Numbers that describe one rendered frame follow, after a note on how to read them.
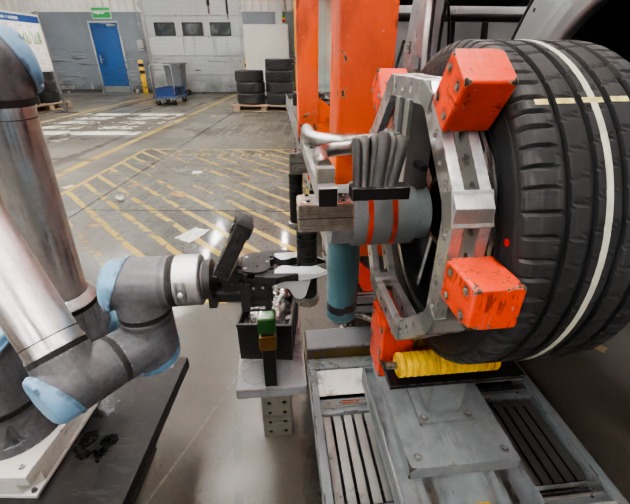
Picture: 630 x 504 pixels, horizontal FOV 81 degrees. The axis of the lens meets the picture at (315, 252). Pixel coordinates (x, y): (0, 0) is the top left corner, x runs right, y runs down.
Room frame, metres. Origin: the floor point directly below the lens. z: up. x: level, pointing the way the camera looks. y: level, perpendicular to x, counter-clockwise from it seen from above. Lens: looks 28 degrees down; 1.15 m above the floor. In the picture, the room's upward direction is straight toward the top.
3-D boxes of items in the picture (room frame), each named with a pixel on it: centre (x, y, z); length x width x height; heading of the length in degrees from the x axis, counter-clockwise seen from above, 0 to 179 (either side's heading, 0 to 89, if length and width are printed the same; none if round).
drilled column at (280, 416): (0.86, 0.13, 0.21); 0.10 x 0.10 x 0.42; 6
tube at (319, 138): (0.84, -0.07, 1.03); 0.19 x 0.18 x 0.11; 96
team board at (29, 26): (8.17, 5.68, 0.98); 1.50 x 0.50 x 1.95; 179
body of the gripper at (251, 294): (0.55, 0.13, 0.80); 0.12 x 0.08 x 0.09; 96
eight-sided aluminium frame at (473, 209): (0.76, -0.20, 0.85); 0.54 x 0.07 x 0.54; 6
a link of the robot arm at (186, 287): (0.54, 0.21, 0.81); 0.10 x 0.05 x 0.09; 6
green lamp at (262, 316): (0.64, 0.11, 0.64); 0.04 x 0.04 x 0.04; 6
